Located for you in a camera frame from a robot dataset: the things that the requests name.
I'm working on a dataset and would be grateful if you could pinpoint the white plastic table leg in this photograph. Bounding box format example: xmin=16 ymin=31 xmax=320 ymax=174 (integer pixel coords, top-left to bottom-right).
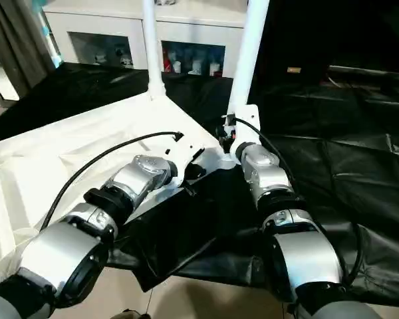
xmin=225 ymin=0 xmax=271 ymax=116
xmin=140 ymin=0 xmax=168 ymax=101

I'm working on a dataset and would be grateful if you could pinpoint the white plastic table top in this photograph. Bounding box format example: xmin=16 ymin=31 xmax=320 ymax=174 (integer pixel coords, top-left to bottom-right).
xmin=0 ymin=92 xmax=241 ymax=287

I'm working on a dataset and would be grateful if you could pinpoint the black table mat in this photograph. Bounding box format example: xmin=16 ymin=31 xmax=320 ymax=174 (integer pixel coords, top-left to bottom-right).
xmin=0 ymin=61 xmax=399 ymax=305

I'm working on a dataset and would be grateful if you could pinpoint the black low side table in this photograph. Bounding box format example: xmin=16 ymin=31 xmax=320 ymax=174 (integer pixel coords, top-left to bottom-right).
xmin=328 ymin=64 xmax=399 ymax=88

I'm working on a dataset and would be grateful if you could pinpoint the white glass-door cabinet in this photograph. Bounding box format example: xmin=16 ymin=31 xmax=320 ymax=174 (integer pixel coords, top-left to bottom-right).
xmin=42 ymin=0 xmax=251 ymax=80

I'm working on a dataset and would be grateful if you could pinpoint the teal white plastic package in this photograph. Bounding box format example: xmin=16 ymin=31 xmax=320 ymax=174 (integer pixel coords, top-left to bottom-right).
xmin=35 ymin=5 xmax=61 ymax=68

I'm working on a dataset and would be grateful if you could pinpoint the grey curtain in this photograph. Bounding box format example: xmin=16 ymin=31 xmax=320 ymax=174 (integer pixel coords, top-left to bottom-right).
xmin=0 ymin=0 xmax=58 ymax=101

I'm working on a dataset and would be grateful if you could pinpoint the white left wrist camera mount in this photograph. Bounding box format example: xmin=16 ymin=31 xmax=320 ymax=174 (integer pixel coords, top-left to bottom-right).
xmin=164 ymin=134 xmax=207 ymax=189

